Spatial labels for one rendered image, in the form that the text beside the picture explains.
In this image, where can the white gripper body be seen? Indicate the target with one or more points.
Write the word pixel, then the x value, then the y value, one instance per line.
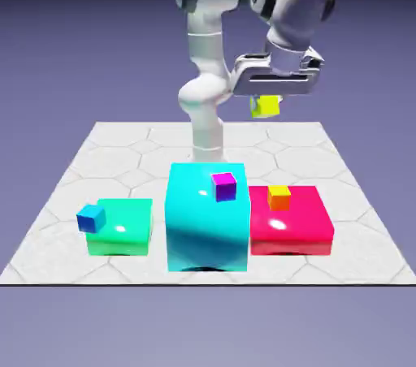
pixel 276 85

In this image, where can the small yellow cube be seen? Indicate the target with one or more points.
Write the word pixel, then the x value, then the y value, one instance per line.
pixel 267 106

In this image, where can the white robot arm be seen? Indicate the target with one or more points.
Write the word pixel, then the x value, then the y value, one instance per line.
pixel 206 58

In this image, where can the small orange cube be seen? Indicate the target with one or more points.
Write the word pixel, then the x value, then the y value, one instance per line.
pixel 279 198

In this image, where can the small purple cube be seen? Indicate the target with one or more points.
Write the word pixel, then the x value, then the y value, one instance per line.
pixel 225 187

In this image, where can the small blue cube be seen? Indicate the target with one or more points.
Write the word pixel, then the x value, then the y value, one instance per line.
pixel 91 219

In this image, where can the large pink box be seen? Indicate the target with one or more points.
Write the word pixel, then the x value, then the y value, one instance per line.
pixel 292 224

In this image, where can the large cyan box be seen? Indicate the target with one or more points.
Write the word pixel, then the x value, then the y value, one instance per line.
pixel 206 221

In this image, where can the large green box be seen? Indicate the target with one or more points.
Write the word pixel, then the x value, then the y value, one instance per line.
pixel 123 230

